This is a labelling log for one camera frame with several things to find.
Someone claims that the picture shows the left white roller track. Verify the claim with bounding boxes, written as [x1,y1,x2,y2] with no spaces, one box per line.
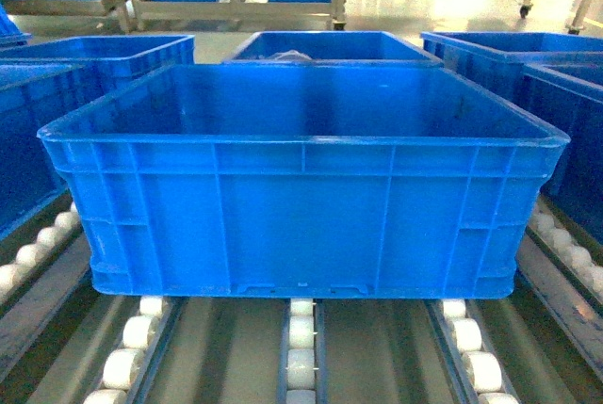
[83,296,186,403]

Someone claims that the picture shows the steel rack background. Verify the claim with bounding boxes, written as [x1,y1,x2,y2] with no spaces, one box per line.
[1,0,346,33]

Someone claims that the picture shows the blue crate behind centre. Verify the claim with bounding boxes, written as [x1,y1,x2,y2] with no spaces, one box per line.
[224,31,443,67]

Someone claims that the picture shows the blue crate left rear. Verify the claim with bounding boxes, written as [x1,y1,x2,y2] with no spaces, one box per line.
[1,35,195,91]

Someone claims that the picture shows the blue crate left near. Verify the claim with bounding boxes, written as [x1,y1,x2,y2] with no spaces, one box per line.
[1,63,103,238]

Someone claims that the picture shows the centre white roller track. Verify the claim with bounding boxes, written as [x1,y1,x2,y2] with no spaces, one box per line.
[276,299,329,404]

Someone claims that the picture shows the right white roller track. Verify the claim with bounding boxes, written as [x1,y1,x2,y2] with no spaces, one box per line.
[425,299,521,403]

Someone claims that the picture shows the far right roller track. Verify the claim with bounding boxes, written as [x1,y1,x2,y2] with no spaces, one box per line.
[525,201,603,311]

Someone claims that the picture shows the large blue plastic crate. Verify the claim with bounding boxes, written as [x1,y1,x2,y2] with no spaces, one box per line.
[38,62,569,299]

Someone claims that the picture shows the white roller track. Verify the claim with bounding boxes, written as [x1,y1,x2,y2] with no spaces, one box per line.
[276,299,329,404]
[83,296,186,403]
[425,299,521,403]

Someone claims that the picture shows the blue crate right near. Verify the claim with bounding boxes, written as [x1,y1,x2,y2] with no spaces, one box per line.
[519,63,602,242]

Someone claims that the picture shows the far left roller track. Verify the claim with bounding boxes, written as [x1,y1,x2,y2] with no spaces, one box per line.
[1,202,81,306]

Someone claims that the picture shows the blue crate right rear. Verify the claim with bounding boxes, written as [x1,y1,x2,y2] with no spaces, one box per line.
[420,32,602,100]

